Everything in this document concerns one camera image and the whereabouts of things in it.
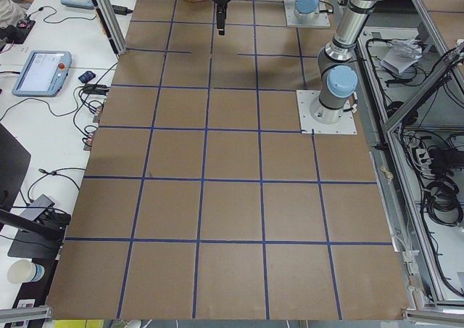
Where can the black usb hub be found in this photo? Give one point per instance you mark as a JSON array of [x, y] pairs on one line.
[[97, 89]]

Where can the aluminium frame post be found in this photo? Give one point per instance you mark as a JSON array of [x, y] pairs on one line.
[[111, 27]]

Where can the person at desk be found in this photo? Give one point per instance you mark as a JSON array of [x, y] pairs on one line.
[[12, 12]]

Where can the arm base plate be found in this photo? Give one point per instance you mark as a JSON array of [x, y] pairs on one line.
[[314, 118], [315, 20]]

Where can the black monitor stand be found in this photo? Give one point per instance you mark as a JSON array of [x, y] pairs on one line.
[[40, 228]]

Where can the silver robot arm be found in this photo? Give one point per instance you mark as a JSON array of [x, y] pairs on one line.
[[304, 8], [340, 80]]

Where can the small dark blue pouch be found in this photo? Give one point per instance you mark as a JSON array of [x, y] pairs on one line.
[[87, 76]]

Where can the white paper cup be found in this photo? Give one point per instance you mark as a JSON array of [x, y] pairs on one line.
[[25, 271]]

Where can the crumpled white paper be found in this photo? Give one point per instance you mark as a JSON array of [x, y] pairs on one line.
[[402, 55]]

